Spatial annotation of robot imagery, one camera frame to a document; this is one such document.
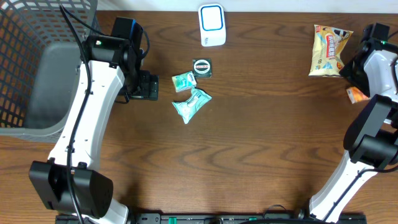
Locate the orange snack packet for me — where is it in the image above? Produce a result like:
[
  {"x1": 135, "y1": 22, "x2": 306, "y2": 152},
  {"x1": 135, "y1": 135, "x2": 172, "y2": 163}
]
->
[{"x1": 346, "y1": 86, "x2": 369, "y2": 104}]

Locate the teal white tissue packet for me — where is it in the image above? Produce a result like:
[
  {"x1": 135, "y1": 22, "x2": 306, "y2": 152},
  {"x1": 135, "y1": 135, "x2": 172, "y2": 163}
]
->
[{"x1": 172, "y1": 88, "x2": 212, "y2": 124}]

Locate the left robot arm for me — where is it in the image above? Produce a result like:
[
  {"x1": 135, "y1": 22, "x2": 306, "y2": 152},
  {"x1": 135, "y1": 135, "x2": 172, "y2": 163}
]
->
[{"x1": 29, "y1": 17, "x2": 159, "y2": 223}]

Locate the white barcode scanner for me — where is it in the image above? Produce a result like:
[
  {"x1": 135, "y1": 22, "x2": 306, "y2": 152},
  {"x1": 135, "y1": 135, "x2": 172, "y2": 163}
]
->
[{"x1": 198, "y1": 3, "x2": 226, "y2": 47}]

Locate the cream snack bag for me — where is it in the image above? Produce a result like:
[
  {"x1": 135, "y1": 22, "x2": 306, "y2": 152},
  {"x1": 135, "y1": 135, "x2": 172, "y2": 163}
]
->
[{"x1": 308, "y1": 24, "x2": 353, "y2": 77}]

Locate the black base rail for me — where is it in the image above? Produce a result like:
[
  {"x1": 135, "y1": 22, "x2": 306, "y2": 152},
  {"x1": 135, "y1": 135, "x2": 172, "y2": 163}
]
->
[{"x1": 55, "y1": 213, "x2": 368, "y2": 224}]

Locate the grey plastic mesh basket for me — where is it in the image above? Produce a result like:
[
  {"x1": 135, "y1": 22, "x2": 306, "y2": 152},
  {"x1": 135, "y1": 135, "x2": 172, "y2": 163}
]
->
[{"x1": 1, "y1": 0, "x2": 99, "y2": 142}]

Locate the green Zam-Buk ointment box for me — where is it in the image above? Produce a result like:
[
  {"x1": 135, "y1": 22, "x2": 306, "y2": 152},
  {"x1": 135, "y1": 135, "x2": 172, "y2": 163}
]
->
[{"x1": 192, "y1": 58, "x2": 212, "y2": 78}]

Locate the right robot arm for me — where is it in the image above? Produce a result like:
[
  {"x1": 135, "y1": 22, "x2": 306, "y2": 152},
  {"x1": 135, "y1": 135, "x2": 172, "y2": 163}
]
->
[{"x1": 299, "y1": 23, "x2": 397, "y2": 223}]

